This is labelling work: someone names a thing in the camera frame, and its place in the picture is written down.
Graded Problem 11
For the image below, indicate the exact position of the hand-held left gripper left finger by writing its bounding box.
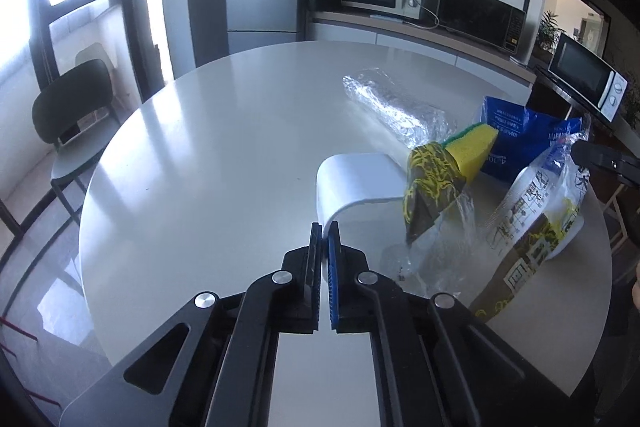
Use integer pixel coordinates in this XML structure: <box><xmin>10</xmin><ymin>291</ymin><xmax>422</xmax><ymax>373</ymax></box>
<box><xmin>60</xmin><ymin>221</ymin><xmax>325</xmax><ymax>427</ymax></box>

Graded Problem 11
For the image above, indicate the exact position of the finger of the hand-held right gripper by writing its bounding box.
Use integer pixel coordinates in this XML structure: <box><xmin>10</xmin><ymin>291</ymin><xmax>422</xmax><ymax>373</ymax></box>
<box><xmin>571</xmin><ymin>139</ymin><xmax>640</xmax><ymax>188</ymax></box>

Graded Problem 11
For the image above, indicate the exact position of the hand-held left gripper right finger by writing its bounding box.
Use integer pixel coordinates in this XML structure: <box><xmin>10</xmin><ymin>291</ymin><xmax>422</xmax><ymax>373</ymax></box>
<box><xmin>326</xmin><ymin>221</ymin><xmax>576</xmax><ymax>427</ymax></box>

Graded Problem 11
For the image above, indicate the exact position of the white plastic container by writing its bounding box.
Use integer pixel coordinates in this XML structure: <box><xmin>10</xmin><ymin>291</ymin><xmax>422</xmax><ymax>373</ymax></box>
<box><xmin>315</xmin><ymin>151</ymin><xmax>407</xmax><ymax>242</ymax></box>

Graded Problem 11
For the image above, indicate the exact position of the blue plastic packet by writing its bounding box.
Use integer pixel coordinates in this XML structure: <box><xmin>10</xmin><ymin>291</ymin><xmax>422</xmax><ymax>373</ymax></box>
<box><xmin>479</xmin><ymin>95</ymin><xmax>587</xmax><ymax>186</ymax></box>

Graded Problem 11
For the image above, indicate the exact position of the clear printed plastic bag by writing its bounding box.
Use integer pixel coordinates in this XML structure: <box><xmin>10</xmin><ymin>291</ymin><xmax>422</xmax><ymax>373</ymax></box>
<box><xmin>469</xmin><ymin>117</ymin><xmax>594</xmax><ymax>324</ymax></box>

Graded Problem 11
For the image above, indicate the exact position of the yellow sponge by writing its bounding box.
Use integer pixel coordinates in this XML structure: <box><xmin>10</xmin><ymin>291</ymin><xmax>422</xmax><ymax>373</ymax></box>
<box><xmin>402</xmin><ymin>122</ymin><xmax>501</xmax><ymax>249</ymax></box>

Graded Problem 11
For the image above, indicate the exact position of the clear crinkled plastic wrap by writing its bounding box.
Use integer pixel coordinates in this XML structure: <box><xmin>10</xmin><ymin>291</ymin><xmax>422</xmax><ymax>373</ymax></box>
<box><xmin>342</xmin><ymin>66</ymin><xmax>457</xmax><ymax>148</ymax></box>

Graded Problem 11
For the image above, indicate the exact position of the white microwave on metal stand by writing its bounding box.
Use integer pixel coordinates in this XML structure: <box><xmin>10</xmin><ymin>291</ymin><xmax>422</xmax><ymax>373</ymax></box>
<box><xmin>547</xmin><ymin>32</ymin><xmax>629</xmax><ymax>124</ymax></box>

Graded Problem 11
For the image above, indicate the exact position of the green potted plant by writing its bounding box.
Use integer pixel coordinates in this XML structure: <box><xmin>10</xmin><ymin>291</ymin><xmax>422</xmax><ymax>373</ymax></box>
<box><xmin>537</xmin><ymin>9</ymin><xmax>567</xmax><ymax>64</ymax></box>

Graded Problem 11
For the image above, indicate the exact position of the black microwave oven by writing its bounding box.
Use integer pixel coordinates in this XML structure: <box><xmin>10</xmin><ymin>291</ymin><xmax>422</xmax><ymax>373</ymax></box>
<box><xmin>436</xmin><ymin>0</ymin><xmax>528</xmax><ymax>56</ymax></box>

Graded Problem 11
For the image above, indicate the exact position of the dark green chair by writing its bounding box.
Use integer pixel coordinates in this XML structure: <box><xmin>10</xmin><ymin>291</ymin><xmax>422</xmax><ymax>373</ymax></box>
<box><xmin>30</xmin><ymin>59</ymin><xmax>122</xmax><ymax>229</ymax></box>

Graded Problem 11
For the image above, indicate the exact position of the microwave power cable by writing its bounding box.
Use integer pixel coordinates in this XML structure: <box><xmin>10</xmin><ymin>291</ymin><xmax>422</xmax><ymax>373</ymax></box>
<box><xmin>415</xmin><ymin>0</ymin><xmax>442</xmax><ymax>30</ymax></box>

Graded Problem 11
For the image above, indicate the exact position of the large window with dark frame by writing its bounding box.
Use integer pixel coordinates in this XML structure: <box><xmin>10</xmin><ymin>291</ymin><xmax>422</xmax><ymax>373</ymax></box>
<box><xmin>0</xmin><ymin>0</ymin><xmax>167</xmax><ymax>190</ymax></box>

